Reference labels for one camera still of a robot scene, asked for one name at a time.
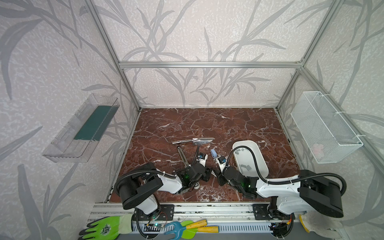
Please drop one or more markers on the white wire mesh basket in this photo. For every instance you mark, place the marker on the white wire mesh basket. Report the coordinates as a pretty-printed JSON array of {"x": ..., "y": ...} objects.
[{"x": 320, "y": 123}]

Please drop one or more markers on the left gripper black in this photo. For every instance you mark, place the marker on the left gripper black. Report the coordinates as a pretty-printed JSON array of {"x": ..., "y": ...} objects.
[{"x": 202, "y": 172}]

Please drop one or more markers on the pink object in basket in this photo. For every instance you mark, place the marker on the pink object in basket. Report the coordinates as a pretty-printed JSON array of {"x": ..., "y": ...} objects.
[{"x": 318, "y": 151}]

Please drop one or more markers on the green black work glove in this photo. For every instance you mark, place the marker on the green black work glove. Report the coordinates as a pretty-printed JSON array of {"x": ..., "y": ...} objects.
[{"x": 108, "y": 228}]

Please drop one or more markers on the green trowel yellow handle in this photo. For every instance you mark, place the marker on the green trowel yellow handle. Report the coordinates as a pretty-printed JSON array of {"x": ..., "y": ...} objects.
[{"x": 190, "y": 234}]

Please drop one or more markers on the clear acrylic wall shelf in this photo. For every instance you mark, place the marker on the clear acrylic wall shelf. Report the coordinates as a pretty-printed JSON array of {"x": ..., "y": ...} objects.
[{"x": 79, "y": 138}]

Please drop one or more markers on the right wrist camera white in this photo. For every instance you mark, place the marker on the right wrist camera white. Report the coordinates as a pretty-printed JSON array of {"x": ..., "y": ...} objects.
[{"x": 222, "y": 162}]

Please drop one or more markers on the white plastic tray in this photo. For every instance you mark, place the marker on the white plastic tray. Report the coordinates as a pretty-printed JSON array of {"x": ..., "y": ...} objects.
[{"x": 244, "y": 157}]

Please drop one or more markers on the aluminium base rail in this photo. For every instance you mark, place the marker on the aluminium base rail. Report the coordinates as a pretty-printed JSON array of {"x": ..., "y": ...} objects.
[{"x": 231, "y": 217}]

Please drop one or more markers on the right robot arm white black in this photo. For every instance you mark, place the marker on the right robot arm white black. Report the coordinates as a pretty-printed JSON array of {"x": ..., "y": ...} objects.
[{"x": 305, "y": 192}]

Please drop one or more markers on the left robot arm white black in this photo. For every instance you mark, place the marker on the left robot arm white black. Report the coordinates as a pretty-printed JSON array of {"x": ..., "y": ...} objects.
[{"x": 137, "y": 188}]

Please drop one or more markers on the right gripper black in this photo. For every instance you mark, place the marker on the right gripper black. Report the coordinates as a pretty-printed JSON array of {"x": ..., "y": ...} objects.
[{"x": 223, "y": 174}]

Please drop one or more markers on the grey staple strip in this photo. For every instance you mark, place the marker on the grey staple strip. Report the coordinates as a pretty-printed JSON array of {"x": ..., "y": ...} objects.
[{"x": 247, "y": 167}]

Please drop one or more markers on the black white stapler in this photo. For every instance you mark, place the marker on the black white stapler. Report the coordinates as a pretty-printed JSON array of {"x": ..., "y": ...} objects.
[{"x": 186, "y": 164}]

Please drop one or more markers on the white knit work glove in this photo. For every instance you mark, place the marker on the white knit work glove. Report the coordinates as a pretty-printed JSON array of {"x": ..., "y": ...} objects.
[{"x": 321, "y": 225}]

